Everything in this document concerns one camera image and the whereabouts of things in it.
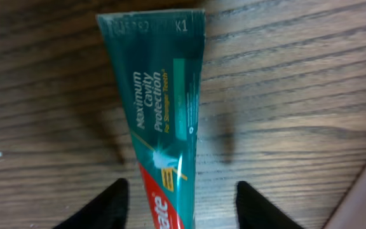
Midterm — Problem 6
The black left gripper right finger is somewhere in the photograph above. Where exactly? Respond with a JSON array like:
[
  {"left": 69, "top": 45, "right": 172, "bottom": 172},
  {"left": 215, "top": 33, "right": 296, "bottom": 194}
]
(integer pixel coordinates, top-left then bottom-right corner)
[{"left": 236, "top": 181, "right": 303, "bottom": 229}]

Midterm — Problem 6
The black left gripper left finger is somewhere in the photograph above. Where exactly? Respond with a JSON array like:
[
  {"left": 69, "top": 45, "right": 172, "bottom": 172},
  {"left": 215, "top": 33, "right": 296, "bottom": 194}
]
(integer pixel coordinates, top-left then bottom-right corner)
[{"left": 53, "top": 178, "right": 129, "bottom": 229}]

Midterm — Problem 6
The Colgate toothpaste tube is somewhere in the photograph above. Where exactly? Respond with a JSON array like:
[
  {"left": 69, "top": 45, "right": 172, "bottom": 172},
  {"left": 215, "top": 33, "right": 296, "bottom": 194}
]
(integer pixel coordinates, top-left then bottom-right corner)
[{"left": 97, "top": 9, "right": 205, "bottom": 229}]

